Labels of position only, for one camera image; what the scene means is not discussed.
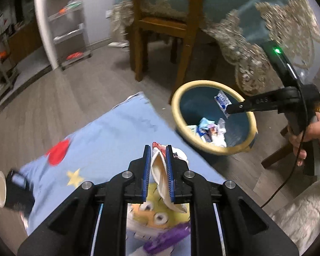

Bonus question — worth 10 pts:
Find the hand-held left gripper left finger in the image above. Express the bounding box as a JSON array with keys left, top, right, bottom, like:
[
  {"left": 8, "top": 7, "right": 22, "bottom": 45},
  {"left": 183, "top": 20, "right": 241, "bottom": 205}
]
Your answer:
[{"left": 17, "top": 144, "right": 152, "bottom": 256}]

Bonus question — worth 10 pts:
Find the metal storage rack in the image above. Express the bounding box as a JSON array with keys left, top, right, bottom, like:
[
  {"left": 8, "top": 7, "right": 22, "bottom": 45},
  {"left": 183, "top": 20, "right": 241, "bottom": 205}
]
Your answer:
[{"left": 0, "top": 8, "right": 19, "bottom": 104}]

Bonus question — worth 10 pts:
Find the wooden cabinet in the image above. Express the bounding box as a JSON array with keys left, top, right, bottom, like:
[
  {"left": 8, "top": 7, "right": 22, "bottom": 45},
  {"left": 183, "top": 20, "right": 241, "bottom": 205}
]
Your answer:
[{"left": 5, "top": 0, "right": 54, "bottom": 67}]

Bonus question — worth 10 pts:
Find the white fuzzy cushion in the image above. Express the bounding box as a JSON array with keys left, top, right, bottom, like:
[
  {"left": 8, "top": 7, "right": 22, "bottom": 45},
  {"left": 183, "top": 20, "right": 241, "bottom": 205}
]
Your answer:
[{"left": 269, "top": 177, "right": 320, "bottom": 248}]

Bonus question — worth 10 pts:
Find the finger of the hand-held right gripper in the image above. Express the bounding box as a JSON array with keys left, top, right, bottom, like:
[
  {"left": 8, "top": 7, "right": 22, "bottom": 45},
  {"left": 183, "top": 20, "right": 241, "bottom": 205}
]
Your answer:
[{"left": 226, "top": 90, "right": 279, "bottom": 115}]

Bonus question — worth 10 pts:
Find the white rolling shelf cart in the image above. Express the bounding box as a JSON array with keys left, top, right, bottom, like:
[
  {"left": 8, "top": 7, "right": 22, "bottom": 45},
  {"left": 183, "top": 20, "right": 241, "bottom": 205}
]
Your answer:
[{"left": 44, "top": 0, "right": 92, "bottom": 71}]

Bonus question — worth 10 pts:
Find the blue printed blanket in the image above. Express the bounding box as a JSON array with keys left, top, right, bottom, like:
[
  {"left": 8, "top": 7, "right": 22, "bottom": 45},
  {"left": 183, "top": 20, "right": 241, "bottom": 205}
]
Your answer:
[{"left": 19, "top": 92, "right": 224, "bottom": 256}]

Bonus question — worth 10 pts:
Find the black cable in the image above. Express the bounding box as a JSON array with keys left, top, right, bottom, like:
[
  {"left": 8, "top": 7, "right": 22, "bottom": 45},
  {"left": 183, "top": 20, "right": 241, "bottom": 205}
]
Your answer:
[{"left": 260, "top": 67, "right": 310, "bottom": 208}]

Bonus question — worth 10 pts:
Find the teal bin with gold rim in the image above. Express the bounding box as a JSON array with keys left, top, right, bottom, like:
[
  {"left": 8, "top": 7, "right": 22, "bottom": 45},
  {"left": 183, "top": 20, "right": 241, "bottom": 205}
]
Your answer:
[{"left": 171, "top": 80, "right": 257, "bottom": 156}]

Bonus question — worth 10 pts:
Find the white wrapper with blue print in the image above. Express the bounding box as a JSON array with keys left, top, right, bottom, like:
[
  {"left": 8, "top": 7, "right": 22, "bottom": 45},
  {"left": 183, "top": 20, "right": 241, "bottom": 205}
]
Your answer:
[{"left": 214, "top": 90, "right": 231, "bottom": 119}]

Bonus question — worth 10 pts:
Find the wooden chair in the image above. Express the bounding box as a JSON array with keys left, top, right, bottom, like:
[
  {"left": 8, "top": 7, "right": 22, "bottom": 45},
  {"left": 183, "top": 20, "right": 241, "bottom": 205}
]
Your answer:
[{"left": 129, "top": 0, "right": 206, "bottom": 98}]

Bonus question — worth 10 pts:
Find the blue face mask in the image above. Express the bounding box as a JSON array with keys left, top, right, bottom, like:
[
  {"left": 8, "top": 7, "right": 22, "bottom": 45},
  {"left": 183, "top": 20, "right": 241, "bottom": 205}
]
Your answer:
[{"left": 199, "top": 117, "right": 216, "bottom": 130}]

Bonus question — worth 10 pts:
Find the crushed white paper cup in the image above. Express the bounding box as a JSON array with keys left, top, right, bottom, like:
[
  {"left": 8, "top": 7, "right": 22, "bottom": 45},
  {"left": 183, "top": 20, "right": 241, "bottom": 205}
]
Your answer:
[{"left": 149, "top": 141, "right": 191, "bottom": 214}]

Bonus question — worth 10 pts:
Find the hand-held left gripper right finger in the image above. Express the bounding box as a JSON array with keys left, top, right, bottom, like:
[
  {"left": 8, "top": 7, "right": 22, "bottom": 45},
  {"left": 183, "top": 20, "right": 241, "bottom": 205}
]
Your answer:
[{"left": 166, "top": 144, "right": 299, "bottom": 256}]

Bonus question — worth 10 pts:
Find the white crumpled tissue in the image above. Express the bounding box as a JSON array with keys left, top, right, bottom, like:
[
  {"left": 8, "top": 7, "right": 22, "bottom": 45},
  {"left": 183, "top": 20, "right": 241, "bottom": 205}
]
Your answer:
[{"left": 212, "top": 119, "right": 227, "bottom": 147}]

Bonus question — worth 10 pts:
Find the black paper cup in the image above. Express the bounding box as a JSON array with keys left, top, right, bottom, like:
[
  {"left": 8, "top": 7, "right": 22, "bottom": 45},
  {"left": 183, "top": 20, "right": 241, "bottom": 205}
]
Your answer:
[{"left": 0, "top": 169, "right": 35, "bottom": 216}]

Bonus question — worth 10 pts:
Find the wooden stool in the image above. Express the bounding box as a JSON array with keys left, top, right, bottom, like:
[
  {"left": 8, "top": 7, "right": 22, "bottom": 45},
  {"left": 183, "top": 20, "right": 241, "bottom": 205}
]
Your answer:
[{"left": 261, "top": 124, "right": 296, "bottom": 169}]

